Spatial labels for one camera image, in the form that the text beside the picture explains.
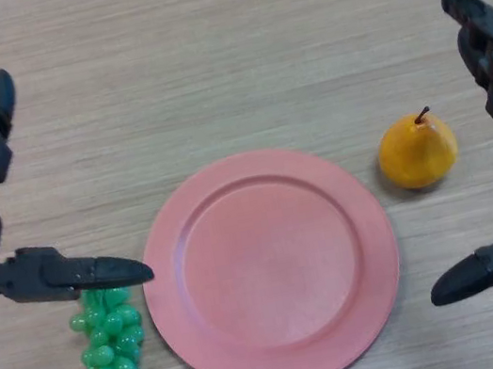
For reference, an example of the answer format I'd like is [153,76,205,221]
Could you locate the yellow pear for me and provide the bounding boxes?
[370,102,466,197]

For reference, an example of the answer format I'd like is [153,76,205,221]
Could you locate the pink round plate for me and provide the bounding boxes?
[122,129,420,369]

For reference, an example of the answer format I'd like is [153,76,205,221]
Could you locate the green grape bunch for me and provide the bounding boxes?
[62,281,151,369]

